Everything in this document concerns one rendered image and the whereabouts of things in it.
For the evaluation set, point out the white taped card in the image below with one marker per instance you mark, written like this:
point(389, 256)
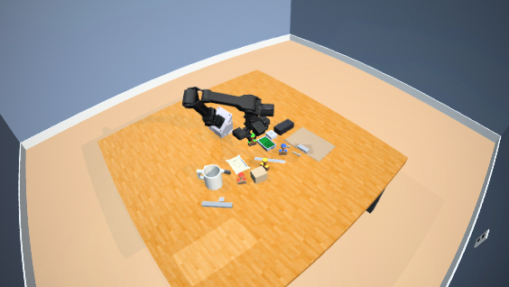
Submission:
point(237, 164)

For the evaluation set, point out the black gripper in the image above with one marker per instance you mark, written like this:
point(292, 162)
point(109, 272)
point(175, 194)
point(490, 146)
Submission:
point(241, 134)

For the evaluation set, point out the beige flat board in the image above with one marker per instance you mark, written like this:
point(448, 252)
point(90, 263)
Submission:
point(309, 143)

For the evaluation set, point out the red-handled fail stamp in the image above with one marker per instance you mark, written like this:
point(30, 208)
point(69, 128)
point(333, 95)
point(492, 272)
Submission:
point(241, 178)

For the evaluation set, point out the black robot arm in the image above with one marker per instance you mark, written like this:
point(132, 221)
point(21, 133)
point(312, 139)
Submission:
point(250, 104)

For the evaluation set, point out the beige cube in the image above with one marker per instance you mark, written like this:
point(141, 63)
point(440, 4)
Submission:
point(258, 175)

